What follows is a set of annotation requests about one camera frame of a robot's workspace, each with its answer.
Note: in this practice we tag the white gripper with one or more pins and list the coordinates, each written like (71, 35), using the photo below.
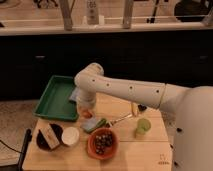
(86, 102)

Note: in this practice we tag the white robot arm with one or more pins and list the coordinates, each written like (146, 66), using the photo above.
(193, 108)

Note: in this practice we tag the white paper cup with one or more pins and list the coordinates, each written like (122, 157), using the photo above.
(70, 136)

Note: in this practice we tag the green plastic cup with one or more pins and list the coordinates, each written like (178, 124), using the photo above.
(143, 126)

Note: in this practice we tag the green plastic tray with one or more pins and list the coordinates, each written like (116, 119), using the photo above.
(54, 103)

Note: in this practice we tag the dark brown bowl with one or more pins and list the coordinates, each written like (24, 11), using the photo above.
(41, 142)

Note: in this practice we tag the orange bowl with nuts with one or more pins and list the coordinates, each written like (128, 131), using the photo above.
(102, 144)

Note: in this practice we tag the wooden block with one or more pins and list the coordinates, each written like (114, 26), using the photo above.
(50, 136)

